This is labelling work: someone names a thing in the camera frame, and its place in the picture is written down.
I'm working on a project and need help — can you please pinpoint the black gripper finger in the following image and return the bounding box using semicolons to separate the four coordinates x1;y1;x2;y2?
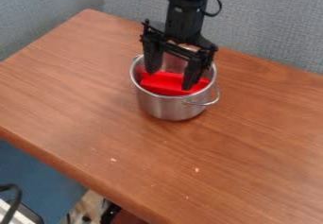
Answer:
143;39;163;75
182;52;211;91

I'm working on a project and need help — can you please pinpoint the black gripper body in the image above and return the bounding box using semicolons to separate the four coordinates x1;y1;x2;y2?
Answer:
139;0;219;68

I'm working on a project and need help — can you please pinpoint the red block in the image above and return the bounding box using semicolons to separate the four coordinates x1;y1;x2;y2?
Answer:
139;71;211;96

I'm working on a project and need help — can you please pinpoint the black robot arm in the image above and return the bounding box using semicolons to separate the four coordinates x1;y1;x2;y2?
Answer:
140;0;222;91

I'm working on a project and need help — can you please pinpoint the black object under table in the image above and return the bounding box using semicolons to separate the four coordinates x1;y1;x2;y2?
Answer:
100;204;122;224

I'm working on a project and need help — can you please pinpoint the metal pot with handles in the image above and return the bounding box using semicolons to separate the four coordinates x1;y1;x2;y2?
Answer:
130;55;221;121

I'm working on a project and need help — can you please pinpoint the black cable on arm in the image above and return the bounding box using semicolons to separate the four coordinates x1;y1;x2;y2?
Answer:
201;0;223;18

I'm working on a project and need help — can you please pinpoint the black chair frame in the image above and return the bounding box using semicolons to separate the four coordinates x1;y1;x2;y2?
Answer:
0;183;44;224

